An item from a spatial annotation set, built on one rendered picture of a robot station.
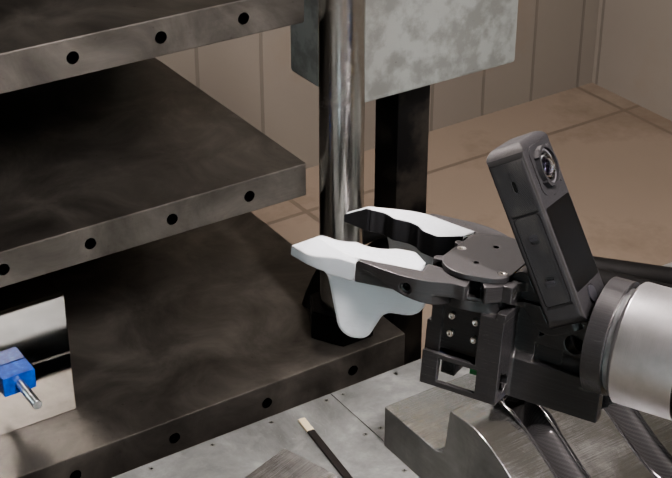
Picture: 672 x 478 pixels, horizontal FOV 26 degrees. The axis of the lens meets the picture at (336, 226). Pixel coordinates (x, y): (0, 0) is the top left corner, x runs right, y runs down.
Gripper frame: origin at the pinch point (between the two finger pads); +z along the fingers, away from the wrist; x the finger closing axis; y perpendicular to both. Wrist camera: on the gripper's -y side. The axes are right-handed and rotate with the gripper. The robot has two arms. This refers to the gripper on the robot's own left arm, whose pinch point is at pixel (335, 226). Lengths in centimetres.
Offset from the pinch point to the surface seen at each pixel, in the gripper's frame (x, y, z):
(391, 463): 62, 58, 24
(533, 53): 343, 83, 119
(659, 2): 353, 62, 85
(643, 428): 69, 46, -4
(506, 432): 57, 45, 7
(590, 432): 64, 46, 0
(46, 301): 49, 43, 66
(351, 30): 79, 10, 43
